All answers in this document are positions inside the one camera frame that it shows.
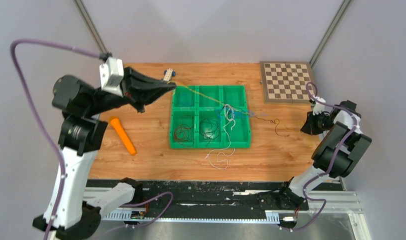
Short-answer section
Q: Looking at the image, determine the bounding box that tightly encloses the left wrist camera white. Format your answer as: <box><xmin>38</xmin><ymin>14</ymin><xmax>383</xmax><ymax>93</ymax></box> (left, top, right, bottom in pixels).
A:
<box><xmin>99</xmin><ymin>57</ymin><xmax>124</xmax><ymax>97</ymax></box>

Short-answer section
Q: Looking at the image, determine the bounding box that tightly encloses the green six-compartment tray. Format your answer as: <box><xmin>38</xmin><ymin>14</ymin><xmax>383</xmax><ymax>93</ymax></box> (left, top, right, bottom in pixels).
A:
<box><xmin>169</xmin><ymin>85</ymin><xmax>251</xmax><ymax>149</ymax></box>

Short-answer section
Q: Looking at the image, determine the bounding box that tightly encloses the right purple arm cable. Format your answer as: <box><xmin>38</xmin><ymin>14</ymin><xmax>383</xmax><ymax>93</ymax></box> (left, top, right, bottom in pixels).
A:
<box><xmin>282</xmin><ymin>82</ymin><xmax>359</xmax><ymax>232</ymax></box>

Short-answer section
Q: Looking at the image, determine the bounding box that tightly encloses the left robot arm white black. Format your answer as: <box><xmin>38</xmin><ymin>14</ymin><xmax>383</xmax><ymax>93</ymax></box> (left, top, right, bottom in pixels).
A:
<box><xmin>32</xmin><ymin>65</ymin><xmax>176</xmax><ymax>240</ymax></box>

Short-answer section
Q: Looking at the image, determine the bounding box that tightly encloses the orange plastic carrot toy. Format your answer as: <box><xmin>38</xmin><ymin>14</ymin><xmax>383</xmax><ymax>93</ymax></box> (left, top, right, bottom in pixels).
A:
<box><xmin>109</xmin><ymin>116</ymin><xmax>137</xmax><ymax>156</ymax></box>

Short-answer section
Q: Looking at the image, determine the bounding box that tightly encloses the slotted grey cable duct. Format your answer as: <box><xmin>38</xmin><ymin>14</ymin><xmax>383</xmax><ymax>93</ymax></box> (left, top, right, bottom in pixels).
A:
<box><xmin>101</xmin><ymin>208</ymin><xmax>280</xmax><ymax>224</ymax></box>

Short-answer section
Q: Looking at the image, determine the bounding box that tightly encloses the wooden chessboard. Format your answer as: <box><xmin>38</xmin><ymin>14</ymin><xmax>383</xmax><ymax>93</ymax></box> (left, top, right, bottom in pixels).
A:
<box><xmin>259</xmin><ymin>61</ymin><xmax>315</xmax><ymax>104</ymax></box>

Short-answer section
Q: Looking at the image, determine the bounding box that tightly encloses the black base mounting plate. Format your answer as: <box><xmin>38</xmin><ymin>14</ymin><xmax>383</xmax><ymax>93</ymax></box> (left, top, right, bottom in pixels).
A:
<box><xmin>121</xmin><ymin>178</ymin><xmax>296</xmax><ymax>220</ymax></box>

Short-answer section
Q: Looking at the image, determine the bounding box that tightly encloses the white blue toy car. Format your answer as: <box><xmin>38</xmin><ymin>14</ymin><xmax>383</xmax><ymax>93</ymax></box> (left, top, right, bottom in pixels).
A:
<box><xmin>162</xmin><ymin>68</ymin><xmax>176</xmax><ymax>82</ymax></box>

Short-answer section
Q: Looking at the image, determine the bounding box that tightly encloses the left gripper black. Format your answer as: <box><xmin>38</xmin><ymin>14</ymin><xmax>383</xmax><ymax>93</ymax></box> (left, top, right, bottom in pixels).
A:
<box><xmin>87</xmin><ymin>61</ymin><xmax>177</xmax><ymax>115</ymax></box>

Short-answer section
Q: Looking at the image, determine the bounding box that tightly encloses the aluminium frame rail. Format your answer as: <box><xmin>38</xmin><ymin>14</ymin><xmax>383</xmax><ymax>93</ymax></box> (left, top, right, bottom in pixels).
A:
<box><xmin>83</xmin><ymin>165</ymin><xmax>364</xmax><ymax>213</ymax></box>

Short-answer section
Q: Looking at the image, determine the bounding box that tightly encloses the black wire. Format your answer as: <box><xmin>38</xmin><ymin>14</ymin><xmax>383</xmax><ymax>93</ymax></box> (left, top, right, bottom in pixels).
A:
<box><xmin>199</xmin><ymin>118</ymin><xmax>222</xmax><ymax>145</ymax></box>

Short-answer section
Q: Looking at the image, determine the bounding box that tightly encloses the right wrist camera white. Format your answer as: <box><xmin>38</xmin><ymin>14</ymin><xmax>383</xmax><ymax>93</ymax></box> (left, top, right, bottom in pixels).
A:
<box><xmin>311</xmin><ymin>96</ymin><xmax>326</xmax><ymax>116</ymax></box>

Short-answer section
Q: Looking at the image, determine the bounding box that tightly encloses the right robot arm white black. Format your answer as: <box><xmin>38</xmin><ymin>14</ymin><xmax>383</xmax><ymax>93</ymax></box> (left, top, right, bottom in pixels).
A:
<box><xmin>275</xmin><ymin>100</ymin><xmax>372</xmax><ymax>210</ymax></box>

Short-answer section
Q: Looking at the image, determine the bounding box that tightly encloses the red wire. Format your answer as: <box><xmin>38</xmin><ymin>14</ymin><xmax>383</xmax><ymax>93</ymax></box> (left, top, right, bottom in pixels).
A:
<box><xmin>174</xmin><ymin>115</ymin><xmax>195</xmax><ymax>148</ymax></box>

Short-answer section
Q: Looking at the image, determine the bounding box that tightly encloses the yellow wire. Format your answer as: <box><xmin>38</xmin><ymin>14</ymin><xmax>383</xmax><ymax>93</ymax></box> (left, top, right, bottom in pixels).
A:
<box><xmin>169</xmin><ymin>81</ymin><xmax>253</xmax><ymax>117</ymax></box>

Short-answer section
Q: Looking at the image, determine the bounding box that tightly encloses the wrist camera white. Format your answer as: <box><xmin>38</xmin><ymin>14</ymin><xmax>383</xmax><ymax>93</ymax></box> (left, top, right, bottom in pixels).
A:
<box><xmin>311</xmin><ymin>96</ymin><xmax>326</xmax><ymax>116</ymax></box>
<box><xmin>99</xmin><ymin>57</ymin><xmax>124</xmax><ymax>97</ymax></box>

